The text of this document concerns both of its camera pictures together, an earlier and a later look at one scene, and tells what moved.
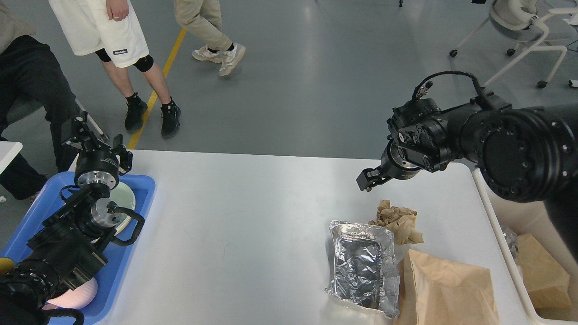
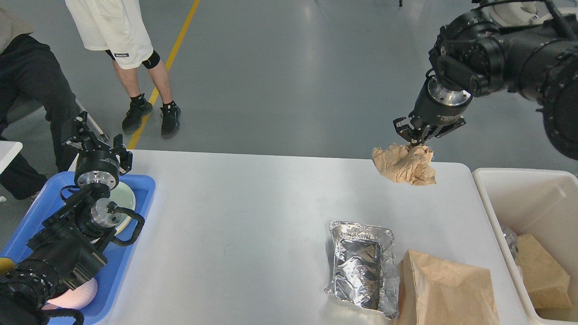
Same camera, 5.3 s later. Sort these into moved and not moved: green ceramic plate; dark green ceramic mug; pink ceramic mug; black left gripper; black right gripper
Moved: black right gripper
Not moved: black left gripper; pink ceramic mug; green ceramic plate; dark green ceramic mug
